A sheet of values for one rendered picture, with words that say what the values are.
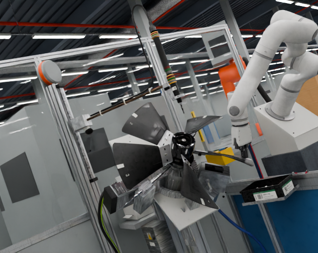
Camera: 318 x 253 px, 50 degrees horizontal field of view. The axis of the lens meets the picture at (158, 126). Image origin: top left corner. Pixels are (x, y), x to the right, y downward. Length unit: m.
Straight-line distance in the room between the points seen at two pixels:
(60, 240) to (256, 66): 1.47
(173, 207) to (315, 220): 0.72
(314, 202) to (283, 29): 0.86
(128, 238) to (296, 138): 1.21
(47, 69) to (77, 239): 1.03
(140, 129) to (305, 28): 0.92
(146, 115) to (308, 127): 1.00
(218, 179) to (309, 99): 8.06
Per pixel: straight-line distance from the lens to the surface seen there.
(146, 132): 1.79
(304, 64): 2.05
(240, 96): 1.57
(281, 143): 2.19
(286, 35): 1.64
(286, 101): 2.18
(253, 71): 1.61
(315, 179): 1.80
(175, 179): 1.72
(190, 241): 1.80
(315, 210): 1.91
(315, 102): 9.72
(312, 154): 2.19
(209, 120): 1.88
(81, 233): 2.22
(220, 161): 2.16
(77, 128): 2.05
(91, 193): 2.07
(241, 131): 1.69
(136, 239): 2.35
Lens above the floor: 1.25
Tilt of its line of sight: 3 degrees up
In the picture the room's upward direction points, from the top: 20 degrees counter-clockwise
